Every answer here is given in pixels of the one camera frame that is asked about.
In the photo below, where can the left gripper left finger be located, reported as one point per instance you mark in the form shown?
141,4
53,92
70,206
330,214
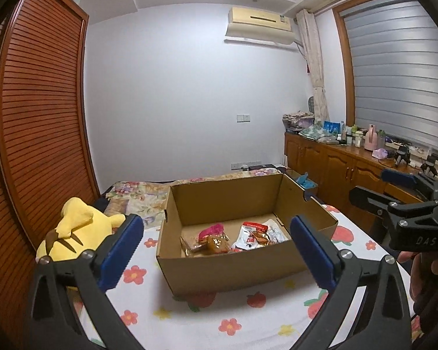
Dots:
52,321

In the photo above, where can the teal cloth scrap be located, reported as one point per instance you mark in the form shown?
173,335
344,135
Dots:
305,182

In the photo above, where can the grey window blind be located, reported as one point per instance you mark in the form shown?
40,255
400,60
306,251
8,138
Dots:
394,50

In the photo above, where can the wooden louvered wardrobe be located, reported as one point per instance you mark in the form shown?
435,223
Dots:
44,152

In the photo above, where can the pink kettle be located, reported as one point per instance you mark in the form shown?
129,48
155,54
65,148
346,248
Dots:
370,142

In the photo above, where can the wooden sideboard cabinet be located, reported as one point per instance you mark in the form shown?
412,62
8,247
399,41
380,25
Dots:
338,169

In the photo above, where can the beige curtain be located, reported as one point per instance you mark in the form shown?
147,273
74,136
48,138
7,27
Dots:
309,34

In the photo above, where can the folded cloth pile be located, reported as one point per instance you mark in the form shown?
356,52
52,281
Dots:
298,121

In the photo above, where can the white wall switch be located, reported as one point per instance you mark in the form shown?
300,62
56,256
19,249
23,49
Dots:
243,118

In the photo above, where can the right hand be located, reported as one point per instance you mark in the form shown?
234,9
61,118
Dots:
424,282

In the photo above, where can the strawberry print bed sheet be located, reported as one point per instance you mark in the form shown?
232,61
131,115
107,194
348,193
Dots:
266,316

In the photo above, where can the red edged silver pouch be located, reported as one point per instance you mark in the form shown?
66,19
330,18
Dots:
254,235

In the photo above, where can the brown cardboard box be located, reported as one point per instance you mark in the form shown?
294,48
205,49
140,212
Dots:
193,207

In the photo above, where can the yellow plush toy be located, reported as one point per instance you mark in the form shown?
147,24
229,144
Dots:
82,227

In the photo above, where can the blue box on cabinet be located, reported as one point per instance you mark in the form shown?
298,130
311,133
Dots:
333,128

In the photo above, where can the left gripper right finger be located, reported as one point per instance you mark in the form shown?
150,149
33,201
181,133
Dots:
383,320

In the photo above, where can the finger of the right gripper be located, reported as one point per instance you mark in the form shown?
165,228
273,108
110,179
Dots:
379,205
419,183

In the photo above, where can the brown cake snack packet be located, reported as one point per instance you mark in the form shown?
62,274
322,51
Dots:
206,245

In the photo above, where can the wall air conditioner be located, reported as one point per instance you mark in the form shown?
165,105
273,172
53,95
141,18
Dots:
259,25

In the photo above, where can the pink snack packet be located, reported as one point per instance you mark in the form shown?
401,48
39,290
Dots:
214,230

